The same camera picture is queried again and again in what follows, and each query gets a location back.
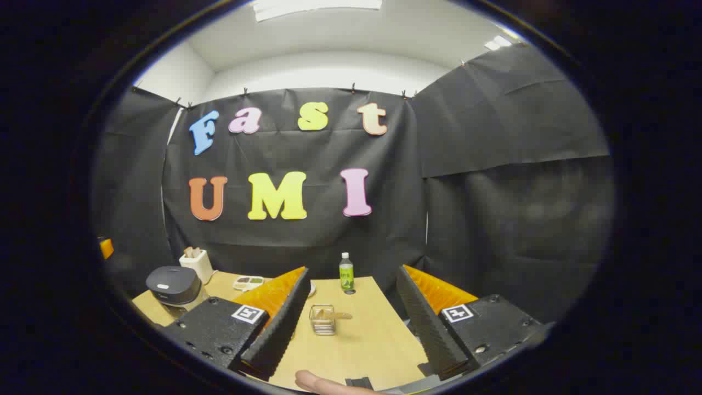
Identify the dark grey rice cooker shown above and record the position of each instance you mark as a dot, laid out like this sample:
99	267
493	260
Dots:
173	285

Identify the small ceiling light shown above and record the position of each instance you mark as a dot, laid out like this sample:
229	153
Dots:
498	43

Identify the white container with wooden sticks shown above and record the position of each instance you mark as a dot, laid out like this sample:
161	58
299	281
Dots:
198	265

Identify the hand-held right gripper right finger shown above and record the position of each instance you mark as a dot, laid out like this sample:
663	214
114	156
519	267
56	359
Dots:
428	329

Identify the black backdrop cloth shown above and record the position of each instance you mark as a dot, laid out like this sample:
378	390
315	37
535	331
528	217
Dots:
329	153

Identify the wooden spoon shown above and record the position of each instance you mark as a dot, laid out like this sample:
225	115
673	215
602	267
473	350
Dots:
343	315

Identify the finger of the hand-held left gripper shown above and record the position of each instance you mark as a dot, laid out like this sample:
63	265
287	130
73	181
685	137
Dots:
106	248

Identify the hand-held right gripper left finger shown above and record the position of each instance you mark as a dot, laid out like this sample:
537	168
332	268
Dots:
279	329

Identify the long ceiling light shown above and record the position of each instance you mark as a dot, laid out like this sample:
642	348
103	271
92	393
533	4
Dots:
312	6

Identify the white round plate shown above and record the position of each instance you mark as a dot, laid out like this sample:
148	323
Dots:
312	289

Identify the white divided grain dish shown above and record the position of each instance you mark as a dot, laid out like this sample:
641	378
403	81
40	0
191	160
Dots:
248	283

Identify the green tea bottle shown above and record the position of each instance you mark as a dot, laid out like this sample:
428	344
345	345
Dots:
346	277

